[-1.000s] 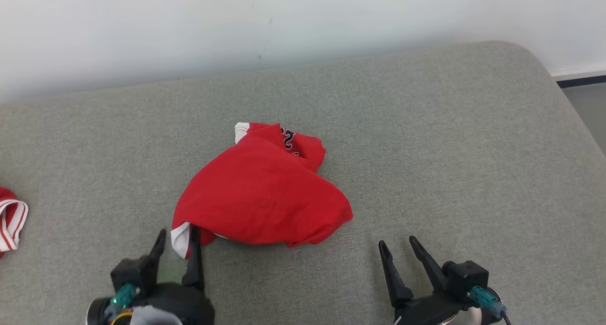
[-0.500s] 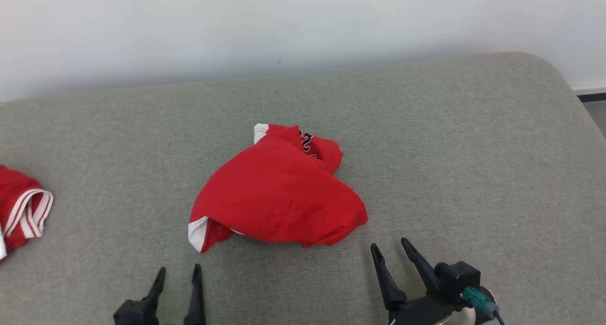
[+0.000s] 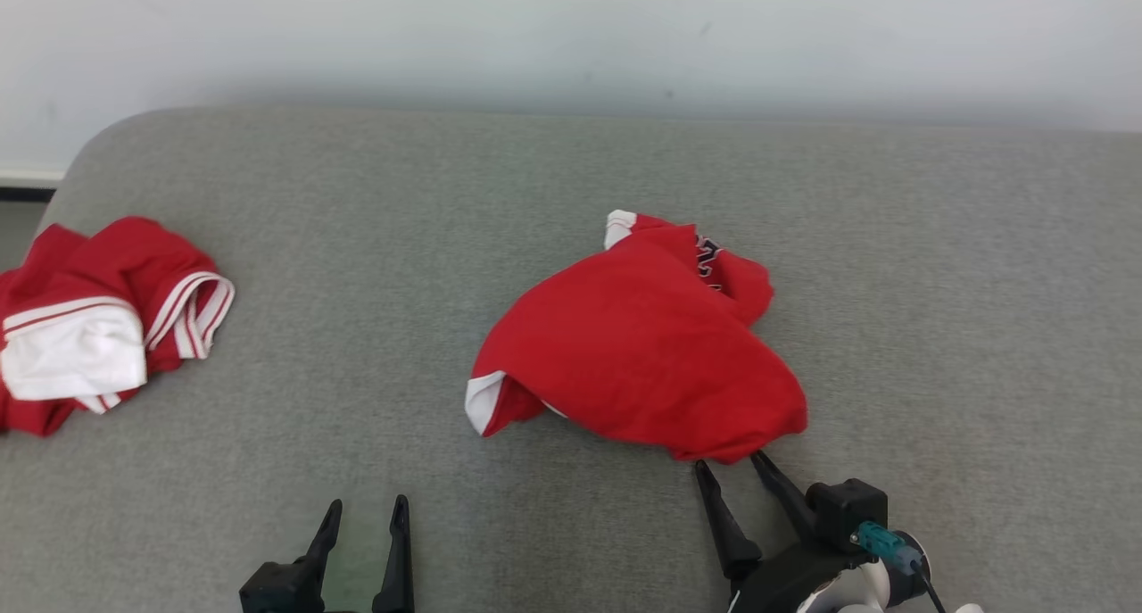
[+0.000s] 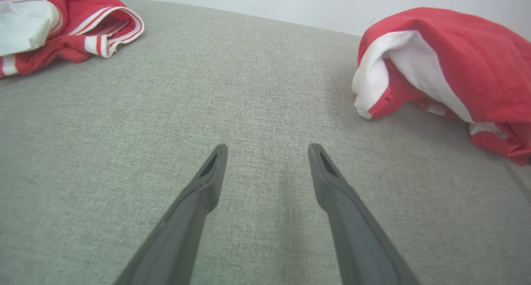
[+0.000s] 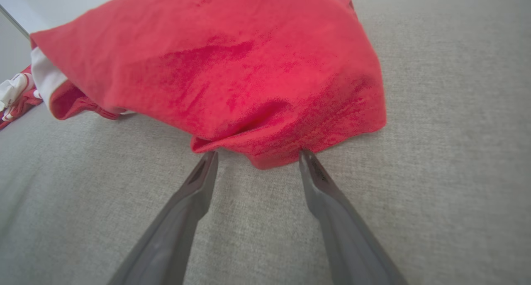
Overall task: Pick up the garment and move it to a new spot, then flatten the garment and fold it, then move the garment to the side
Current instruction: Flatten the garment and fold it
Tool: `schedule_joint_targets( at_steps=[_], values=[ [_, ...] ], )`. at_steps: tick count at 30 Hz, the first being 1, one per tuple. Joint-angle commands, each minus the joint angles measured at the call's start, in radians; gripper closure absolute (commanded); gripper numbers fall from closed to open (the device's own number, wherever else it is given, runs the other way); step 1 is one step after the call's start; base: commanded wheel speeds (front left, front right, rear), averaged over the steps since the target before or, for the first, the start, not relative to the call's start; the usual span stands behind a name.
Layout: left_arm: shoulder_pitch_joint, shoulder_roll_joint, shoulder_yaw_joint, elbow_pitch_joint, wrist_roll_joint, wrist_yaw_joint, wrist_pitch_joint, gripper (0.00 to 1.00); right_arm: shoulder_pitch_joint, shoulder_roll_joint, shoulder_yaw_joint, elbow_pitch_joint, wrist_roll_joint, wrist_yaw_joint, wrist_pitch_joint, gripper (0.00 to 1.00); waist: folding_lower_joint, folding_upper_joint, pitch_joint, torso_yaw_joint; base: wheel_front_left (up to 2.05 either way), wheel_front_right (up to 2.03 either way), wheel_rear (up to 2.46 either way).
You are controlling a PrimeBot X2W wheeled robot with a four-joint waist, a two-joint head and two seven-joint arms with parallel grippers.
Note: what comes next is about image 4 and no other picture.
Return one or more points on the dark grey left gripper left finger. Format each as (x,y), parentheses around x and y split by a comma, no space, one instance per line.
(178,235)

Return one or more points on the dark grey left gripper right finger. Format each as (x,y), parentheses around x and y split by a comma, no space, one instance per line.
(356,239)

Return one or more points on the red shorts white trim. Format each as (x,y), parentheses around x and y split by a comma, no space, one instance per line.
(468,57)

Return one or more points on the red white basketball jersey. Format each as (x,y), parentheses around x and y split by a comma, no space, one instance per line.
(74,11)

